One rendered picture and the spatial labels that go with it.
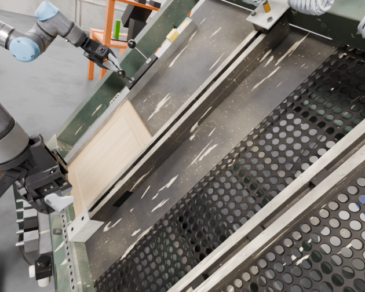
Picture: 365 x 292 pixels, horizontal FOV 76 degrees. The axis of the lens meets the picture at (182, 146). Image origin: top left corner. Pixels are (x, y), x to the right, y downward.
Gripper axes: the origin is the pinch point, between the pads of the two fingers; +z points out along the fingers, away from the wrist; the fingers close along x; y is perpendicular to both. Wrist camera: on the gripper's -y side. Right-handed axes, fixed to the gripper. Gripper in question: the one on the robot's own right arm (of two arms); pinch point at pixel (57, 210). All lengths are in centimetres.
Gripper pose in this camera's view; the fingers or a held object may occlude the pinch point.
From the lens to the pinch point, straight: 63.7
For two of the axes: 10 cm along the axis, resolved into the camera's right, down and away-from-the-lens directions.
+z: 1.3, 6.7, 7.3
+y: 8.8, -4.2, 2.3
